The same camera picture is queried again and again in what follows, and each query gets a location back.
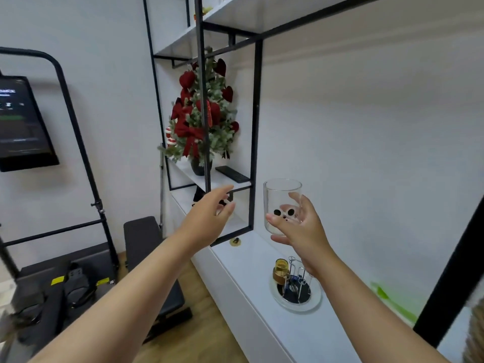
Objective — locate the small christmas tree red bows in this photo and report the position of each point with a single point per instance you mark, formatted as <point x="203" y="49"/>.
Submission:
<point x="196" y="117"/>

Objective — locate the white low cabinet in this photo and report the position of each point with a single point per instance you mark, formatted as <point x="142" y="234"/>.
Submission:
<point x="249" y="283"/>

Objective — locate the small black object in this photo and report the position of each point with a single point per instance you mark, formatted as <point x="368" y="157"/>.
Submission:
<point x="198" y="194"/>

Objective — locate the person's left forearm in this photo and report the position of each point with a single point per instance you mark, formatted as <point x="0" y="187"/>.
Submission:
<point x="121" y="298"/>

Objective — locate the black metal shelf frame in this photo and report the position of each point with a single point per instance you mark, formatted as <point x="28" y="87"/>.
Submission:
<point x="258" y="109"/>

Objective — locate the gold metal cup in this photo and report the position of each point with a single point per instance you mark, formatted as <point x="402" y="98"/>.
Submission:
<point x="281" y="270"/>

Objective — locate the black remote control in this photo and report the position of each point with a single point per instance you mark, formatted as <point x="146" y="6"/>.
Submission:
<point x="232" y="173"/>

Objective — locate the person's right hand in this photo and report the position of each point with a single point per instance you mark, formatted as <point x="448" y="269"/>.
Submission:
<point x="308" y="238"/>

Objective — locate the black foot pedal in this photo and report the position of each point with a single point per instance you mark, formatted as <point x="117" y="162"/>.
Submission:
<point x="28" y="311"/>
<point x="77" y="285"/>

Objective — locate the black plant pot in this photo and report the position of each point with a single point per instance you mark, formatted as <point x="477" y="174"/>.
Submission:
<point x="199" y="168"/>

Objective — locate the person's left thumb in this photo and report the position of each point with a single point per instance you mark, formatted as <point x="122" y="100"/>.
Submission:
<point x="227" y="212"/>

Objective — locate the clear glass cup black dots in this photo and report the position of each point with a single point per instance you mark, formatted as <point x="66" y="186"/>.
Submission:
<point x="278" y="196"/>

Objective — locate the person's right forearm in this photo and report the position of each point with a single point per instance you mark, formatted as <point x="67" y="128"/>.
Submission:
<point x="370" y="317"/>

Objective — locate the black padded bench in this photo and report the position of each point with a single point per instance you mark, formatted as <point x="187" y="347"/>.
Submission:
<point x="141" y="238"/>

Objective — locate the black exercise machine frame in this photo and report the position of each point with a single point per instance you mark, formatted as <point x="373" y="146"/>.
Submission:
<point x="77" y="147"/>

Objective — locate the person's left hand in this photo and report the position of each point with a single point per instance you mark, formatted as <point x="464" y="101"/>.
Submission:
<point x="202" y="223"/>

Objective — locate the white shelf board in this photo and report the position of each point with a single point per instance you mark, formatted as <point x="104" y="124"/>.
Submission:
<point x="181" y="41"/>
<point x="204" y="179"/>
<point x="264" y="11"/>

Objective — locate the person's right thumb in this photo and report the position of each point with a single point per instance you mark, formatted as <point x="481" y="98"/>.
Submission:
<point x="299" y="204"/>

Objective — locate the small round gold object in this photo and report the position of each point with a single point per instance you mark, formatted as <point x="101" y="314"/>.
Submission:
<point x="235" y="242"/>

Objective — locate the black metal post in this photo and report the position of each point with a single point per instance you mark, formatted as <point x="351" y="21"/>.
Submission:
<point x="450" y="272"/>

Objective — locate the black display screen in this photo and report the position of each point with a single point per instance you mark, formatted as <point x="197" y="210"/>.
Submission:
<point x="20" y="120"/>

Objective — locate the green object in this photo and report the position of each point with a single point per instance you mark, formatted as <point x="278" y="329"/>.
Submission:
<point x="393" y="302"/>

